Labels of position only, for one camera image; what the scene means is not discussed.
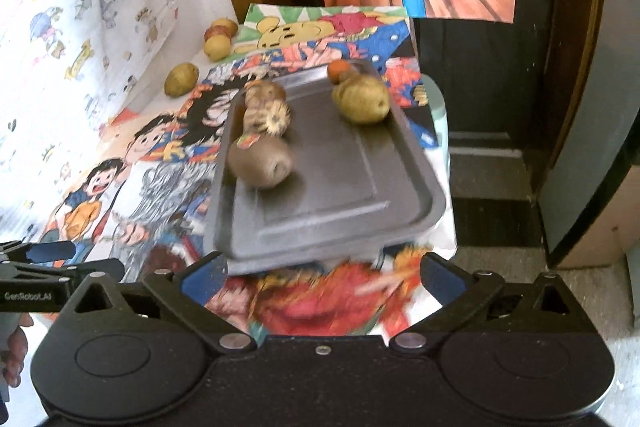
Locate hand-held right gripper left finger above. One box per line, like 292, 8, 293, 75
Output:
74, 251, 252, 352

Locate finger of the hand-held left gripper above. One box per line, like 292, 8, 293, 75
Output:
0, 240, 77, 264
0, 258, 126, 286

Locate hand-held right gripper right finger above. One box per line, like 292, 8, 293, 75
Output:
390, 251, 572, 352

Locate brown kiwi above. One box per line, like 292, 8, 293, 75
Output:
227, 133, 294, 190

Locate grey metal tray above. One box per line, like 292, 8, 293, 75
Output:
202, 59, 448, 278

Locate small striped melon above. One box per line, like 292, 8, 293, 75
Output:
243, 80, 288, 108
243, 99, 293, 138

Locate person's left hand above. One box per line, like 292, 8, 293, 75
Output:
0, 313, 36, 389

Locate cartoon boys poster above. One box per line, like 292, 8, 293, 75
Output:
32, 107, 168, 273

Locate grey-haired figure poster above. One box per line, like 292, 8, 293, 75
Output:
112, 152, 223, 283

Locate brown cardboard box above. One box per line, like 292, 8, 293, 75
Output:
554, 197, 640, 270

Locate potato on table left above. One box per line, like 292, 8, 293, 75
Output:
164, 62, 200, 98

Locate dark door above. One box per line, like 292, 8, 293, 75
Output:
412, 0, 568, 253

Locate white printed cloth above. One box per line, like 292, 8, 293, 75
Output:
0, 0, 237, 233

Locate yellow round fruit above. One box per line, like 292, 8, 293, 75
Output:
203, 35, 232, 62

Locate black framed grey panel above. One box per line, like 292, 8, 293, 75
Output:
541, 0, 640, 269

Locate yellow bear poster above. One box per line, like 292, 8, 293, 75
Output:
231, 3, 419, 58

